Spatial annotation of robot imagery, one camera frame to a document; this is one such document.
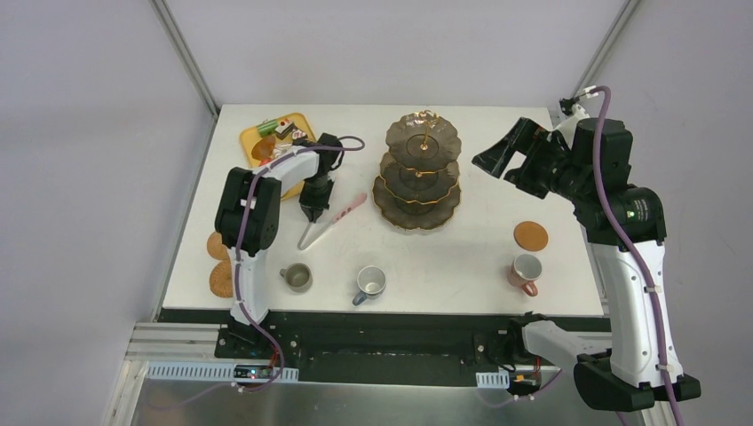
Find white cable duct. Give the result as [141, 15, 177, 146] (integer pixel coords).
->
[475, 370, 511, 390]
[145, 361, 279, 384]

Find yellow serving tray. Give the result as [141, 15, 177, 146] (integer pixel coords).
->
[239, 113, 318, 201]

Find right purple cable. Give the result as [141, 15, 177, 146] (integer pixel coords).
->
[588, 85, 686, 426]

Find blue grey mug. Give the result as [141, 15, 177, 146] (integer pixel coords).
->
[352, 265, 387, 306]

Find pink handled metal tongs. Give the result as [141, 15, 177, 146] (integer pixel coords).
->
[297, 192, 368, 251]

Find right white cable duct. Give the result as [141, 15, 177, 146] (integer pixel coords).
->
[475, 370, 511, 390]

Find pink mug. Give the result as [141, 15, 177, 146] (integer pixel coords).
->
[507, 254, 543, 297]

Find orange round coaster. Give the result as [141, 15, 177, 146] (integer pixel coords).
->
[513, 221, 549, 252]

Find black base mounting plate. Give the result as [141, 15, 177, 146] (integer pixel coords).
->
[157, 308, 613, 390]

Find left white cable duct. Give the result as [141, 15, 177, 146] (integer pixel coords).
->
[145, 361, 279, 384]

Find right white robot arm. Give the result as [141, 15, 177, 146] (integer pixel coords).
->
[472, 118, 701, 412]

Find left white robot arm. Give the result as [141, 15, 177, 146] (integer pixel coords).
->
[215, 133, 348, 359]

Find green swiss roll cake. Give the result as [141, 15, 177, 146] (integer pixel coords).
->
[256, 120, 278, 138]

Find aluminium frame rail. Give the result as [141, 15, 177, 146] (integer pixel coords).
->
[125, 322, 219, 361]

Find grey small cup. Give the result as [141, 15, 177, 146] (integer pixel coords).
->
[279, 263, 313, 294]

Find three tier glass stand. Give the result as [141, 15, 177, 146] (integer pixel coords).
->
[372, 110, 462, 233]

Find dark chocolate cake piece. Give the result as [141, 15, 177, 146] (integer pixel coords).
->
[291, 130, 308, 141]

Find chocolate cake slice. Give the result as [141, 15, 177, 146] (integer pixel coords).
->
[274, 118, 295, 139]

